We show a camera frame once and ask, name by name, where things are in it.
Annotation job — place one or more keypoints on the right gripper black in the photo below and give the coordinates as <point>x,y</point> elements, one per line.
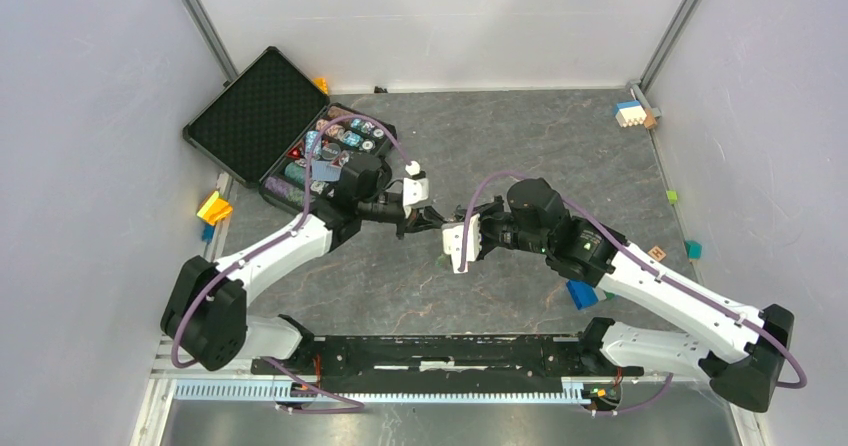
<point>497,205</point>

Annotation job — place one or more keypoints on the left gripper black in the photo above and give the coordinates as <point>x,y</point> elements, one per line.
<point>419,219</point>

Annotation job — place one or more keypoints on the keyring with bunch of keys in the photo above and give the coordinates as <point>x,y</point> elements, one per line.
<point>455,217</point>

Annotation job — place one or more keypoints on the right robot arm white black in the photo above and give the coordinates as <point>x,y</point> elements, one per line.
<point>741,351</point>

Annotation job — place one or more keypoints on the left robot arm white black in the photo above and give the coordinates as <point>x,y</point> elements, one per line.
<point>207,316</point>

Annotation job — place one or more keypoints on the blue card in case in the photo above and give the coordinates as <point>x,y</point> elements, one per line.
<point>324,171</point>

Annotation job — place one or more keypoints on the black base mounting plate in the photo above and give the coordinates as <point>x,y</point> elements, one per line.
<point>523,363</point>

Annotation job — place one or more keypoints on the wooden letter cube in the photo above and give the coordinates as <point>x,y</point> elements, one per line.
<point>657,253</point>

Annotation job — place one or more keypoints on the orange block behind case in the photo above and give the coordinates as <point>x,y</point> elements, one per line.
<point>322,85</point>

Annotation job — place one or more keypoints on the black poker chip case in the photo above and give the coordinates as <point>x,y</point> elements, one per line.
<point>267,126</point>

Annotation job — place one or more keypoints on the white blue toy brick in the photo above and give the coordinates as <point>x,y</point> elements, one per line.
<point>630,113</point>

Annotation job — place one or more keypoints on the teal cube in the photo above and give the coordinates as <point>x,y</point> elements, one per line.
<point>693,249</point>

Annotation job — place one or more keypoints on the yellow orange toy block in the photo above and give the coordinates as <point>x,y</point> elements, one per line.
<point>214,209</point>

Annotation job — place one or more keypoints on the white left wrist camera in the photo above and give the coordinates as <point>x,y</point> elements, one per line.
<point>415,187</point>

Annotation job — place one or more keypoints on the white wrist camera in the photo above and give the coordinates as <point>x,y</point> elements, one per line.
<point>462,246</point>
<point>415,187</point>

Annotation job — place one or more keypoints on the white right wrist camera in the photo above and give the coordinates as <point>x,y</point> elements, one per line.
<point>462,246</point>

